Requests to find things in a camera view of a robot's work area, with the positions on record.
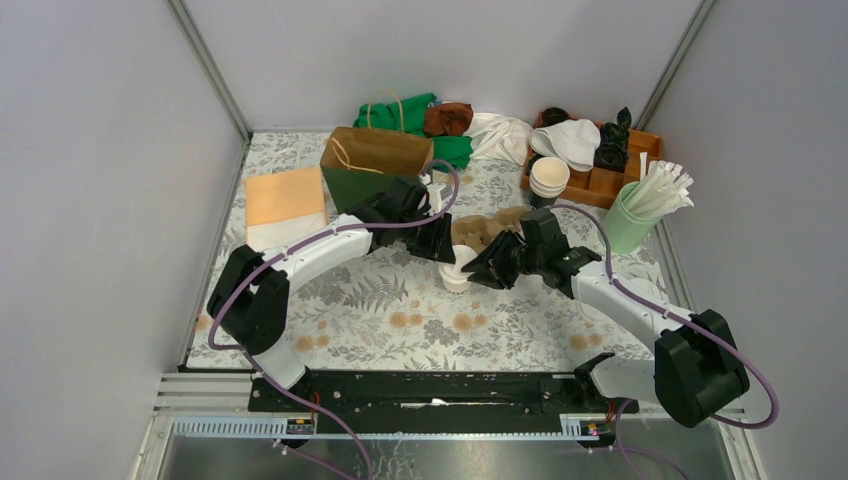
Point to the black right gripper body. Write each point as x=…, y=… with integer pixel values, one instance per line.
x=533, y=258

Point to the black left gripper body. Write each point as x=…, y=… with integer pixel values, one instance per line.
x=418, y=214

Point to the green paper bag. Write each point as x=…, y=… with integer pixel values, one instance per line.
x=360, y=161

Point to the single white paper cup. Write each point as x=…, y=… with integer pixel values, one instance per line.
x=455, y=282

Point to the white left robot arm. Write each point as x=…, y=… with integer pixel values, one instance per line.
x=251, y=297

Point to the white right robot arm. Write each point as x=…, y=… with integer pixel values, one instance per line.
x=694, y=370

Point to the floral table mat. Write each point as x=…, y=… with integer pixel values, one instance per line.
x=391, y=311

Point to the stack of paper cups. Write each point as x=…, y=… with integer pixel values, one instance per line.
x=548, y=179

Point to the green straw holder cup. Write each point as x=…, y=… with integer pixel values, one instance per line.
x=625, y=231

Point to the green cloth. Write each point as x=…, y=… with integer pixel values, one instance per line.
x=411, y=119

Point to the wooden compartment tray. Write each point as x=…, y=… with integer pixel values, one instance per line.
x=599, y=186

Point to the brown cloth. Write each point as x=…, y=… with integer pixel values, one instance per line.
x=448, y=119

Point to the white cloth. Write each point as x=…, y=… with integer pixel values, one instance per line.
x=498, y=137

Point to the white folded towel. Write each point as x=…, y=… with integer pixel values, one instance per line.
x=573, y=141

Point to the black crumpled bag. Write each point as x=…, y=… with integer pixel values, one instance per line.
x=612, y=152

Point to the white paper straws bundle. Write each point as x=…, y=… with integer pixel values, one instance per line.
x=662, y=189

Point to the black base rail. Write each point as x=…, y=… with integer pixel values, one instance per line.
x=408, y=402

